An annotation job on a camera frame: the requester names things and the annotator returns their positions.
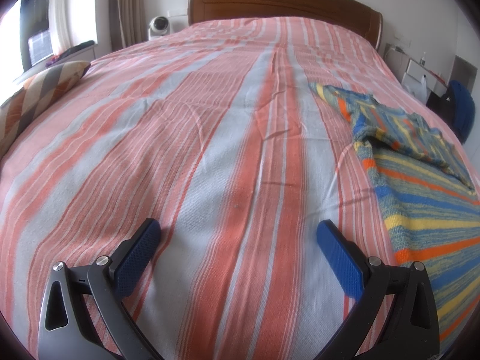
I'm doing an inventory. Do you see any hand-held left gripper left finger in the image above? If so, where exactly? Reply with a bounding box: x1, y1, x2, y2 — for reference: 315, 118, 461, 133
37, 217, 164, 360

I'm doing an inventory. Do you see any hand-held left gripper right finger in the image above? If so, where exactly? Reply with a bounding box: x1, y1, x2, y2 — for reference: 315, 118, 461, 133
311, 220, 440, 360

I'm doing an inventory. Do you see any striped knit sweater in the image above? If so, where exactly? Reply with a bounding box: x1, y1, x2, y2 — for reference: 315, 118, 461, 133
308, 82, 480, 353

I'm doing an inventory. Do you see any pink striped bed sheet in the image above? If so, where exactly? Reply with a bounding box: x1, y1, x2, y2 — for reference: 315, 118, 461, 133
0, 17, 466, 360

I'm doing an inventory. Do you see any white plastic bag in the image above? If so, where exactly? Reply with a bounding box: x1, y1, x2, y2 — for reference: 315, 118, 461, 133
407, 75, 428, 102

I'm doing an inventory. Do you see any striped pillow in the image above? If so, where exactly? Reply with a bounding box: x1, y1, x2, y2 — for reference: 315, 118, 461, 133
0, 61, 91, 158

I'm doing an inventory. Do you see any white desk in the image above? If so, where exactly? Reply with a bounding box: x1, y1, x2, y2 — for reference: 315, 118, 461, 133
384, 43, 451, 87

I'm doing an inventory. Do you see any dark cloth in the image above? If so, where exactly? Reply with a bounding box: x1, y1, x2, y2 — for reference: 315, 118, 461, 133
52, 40, 94, 62

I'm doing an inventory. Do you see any laptop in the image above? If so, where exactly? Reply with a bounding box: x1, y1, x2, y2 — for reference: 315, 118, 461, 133
28, 29, 52, 65

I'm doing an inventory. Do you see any beige curtain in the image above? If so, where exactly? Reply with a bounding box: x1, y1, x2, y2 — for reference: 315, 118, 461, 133
109, 0, 151, 51

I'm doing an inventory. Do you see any brown wooden headboard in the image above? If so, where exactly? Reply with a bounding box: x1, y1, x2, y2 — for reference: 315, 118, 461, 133
187, 0, 383, 51

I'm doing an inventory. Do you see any white round camera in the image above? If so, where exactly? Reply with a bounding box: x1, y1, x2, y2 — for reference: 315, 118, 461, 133
147, 16, 170, 40

